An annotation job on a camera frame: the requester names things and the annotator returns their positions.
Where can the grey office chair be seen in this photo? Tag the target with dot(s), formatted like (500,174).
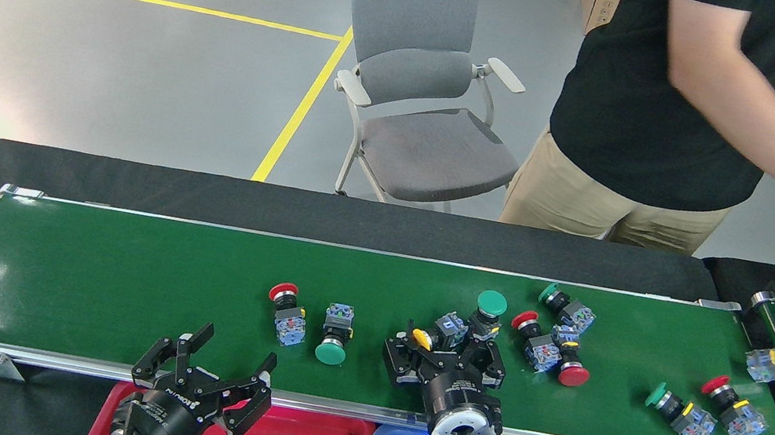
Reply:
(415,15)

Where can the yellow push button switch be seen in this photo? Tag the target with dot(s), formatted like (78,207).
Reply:
(451,330)

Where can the red push button switch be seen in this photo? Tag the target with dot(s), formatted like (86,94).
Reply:
(742,420)
(541,351)
(290,328)

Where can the person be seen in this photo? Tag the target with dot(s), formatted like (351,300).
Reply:
(656,97)

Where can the long green conveyor belt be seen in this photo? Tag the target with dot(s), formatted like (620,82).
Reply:
(103,295)

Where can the green push button switch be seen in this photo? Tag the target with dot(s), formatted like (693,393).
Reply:
(576,314)
(695,426)

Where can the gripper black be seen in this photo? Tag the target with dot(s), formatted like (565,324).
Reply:
(464,391)
(172,419)

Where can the green mushroom push button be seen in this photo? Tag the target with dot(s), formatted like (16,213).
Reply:
(330,353)
(492,304)

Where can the brown cardboard box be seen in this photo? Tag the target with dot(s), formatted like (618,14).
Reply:
(600,4)

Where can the red mushroom push button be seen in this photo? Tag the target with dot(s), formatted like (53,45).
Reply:
(573,375)

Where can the person's right forearm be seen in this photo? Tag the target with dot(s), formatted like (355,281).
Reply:
(755,123)

